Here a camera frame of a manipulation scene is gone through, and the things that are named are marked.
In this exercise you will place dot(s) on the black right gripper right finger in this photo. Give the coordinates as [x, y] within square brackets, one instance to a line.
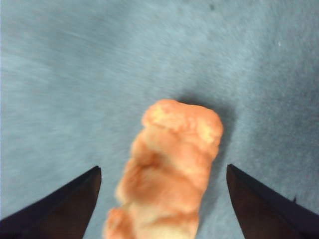
[264, 211]

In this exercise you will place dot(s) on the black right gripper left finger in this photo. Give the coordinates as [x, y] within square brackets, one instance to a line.
[62, 211]

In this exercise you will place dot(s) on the golden braided bread loaf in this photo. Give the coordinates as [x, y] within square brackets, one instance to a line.
[169, 161]

